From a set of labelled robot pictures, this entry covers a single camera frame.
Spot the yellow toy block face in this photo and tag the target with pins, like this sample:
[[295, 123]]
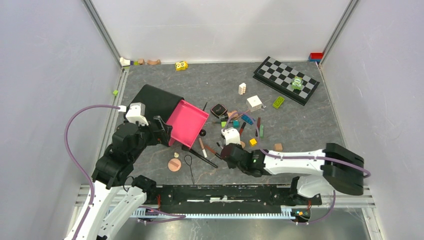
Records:
[[181, 66]]

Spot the wooden arch block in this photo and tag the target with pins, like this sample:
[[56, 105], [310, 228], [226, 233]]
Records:
[[154, 62]]

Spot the chessboard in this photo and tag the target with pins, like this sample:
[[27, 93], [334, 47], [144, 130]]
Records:
[[278, 76]]

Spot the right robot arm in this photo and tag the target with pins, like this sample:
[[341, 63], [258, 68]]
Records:
[[334, 168]]

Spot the round wooden disc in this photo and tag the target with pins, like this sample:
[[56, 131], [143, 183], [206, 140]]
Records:
[[174, 164]]

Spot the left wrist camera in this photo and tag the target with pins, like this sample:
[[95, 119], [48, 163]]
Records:
[[134, 113]]

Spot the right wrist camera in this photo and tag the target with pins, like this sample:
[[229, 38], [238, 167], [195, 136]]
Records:
[[231, 136]]

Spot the black compact case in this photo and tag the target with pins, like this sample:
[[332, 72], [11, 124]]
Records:
[[218, 110]]

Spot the white stacked block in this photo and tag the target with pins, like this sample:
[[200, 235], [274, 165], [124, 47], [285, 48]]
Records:
[[242, 88]]

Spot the black makeup organizer box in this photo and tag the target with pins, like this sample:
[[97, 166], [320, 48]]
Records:
[[157, 102]]

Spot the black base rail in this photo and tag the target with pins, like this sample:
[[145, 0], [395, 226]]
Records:
[[227, 199]]

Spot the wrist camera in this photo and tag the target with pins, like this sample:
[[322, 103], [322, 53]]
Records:
[[231, 136], [134, 113]]

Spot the black makeup brush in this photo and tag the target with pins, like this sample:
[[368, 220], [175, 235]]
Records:
[[195, 153]]

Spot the white cube box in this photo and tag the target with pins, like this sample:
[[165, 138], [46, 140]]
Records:
[[254, 103]]

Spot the green toy monster block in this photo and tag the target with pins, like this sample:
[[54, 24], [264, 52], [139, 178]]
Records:
[[297, 83]]

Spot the brown wooden cube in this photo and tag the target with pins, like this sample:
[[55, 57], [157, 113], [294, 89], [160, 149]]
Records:
[[278, 147]]

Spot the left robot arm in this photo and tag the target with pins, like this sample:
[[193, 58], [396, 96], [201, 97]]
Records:
[[111, 171]]

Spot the dark brown lipstick pen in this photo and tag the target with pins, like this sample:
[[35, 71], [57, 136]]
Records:
[[258, 125]]

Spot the green tube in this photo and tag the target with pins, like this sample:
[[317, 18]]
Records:
[[261, 131]]

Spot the green lego brick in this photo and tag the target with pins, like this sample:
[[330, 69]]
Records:
[[278, 102]]

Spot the foundation bottle beige cap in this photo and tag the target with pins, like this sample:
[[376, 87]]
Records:
[[228, 115]]

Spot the blue lego brick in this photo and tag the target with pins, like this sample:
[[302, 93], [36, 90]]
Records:
[[248, 119]]

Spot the pink top drawer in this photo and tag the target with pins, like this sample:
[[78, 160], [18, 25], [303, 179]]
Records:
[[187, 121]]

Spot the white corner block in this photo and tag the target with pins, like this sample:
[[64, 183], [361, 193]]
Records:
[[124, 62]]

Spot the small teal cube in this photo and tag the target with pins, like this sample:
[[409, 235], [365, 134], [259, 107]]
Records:
[[236, 124]]

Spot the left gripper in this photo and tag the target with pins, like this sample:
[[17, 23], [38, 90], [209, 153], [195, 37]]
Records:
[[163, 134]]

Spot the white concealer pen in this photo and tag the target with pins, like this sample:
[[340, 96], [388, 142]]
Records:
[[202, 147]]

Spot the yellow cube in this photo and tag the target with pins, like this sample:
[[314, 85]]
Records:
[[253, 142]]

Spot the red blue bricks stack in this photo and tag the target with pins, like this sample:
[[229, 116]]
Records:
[[315, 57]]

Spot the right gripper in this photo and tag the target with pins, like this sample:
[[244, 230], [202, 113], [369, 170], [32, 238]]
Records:
[[237, 146]]

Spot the black wire loop tool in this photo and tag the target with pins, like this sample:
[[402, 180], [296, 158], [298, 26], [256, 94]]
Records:
[[189, 161]]

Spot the red lip pencil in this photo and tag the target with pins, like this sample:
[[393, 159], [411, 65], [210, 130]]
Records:
[[242, 128]]

